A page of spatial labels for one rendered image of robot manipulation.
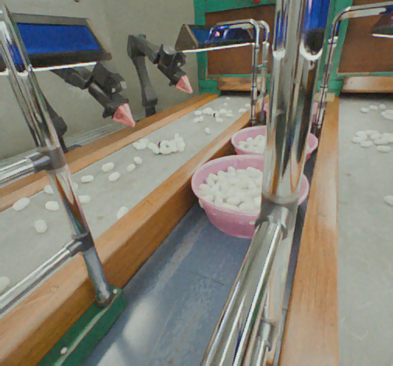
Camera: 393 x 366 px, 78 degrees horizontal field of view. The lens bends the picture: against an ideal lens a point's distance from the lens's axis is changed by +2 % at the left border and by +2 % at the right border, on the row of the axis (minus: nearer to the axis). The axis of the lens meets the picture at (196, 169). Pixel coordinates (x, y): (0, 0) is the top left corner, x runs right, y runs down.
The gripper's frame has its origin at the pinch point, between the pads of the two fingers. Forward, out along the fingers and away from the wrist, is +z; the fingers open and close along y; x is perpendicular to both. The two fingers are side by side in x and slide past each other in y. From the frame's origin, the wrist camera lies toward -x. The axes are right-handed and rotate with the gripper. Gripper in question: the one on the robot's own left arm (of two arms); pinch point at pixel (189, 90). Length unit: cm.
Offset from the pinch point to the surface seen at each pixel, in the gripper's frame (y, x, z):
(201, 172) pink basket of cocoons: -55, -13, 32
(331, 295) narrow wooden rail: -80, -33, 55
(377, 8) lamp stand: -11, -62, 35
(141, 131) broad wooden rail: -32.9, 11.2, 2.3
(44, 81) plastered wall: 48, 126, -145
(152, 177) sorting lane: -60, -4, 23
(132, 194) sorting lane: -69, -4, 24
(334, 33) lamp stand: -11, -52, 32
